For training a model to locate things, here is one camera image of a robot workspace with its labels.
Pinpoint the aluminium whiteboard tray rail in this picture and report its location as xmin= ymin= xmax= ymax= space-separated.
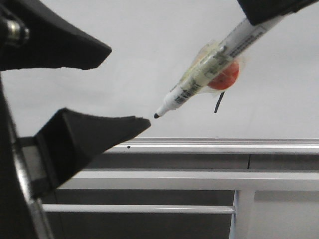
xmin=106 ymin=138 xmax=319 ymax=154

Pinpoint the white whiteboard marker pen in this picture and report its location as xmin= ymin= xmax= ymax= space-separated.
xmin=154 ymin=18 xmax=267 ymax=120

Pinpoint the white whiteboard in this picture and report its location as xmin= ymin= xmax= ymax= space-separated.
xmin=2 ymin=0 xmax=319 ymax=138

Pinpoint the white horizontal metal rod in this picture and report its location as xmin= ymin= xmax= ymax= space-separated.
xmin=43 ymin=204 xmax=236 ymax=215

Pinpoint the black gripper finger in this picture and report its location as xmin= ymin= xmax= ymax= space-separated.
xmin=0 ymin=0 xmax=112 ymax=71
xmin=237 ymin=0 xmax=318 ymax=25

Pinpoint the white metal stand frame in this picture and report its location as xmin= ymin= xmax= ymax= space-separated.
xmin=62 ymin=170 xmax=319 ymax=239

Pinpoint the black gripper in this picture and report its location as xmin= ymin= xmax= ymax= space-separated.
xmin=0 ymin=0 xmax=152 ymax=239

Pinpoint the red round magnet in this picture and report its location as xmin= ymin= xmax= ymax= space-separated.
xmin=207 ymin=61 xmax=240 ymax=90

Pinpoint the black marker stroke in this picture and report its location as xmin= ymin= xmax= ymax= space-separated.
xmin=214 ymin=92 xmax=225 ymax=114

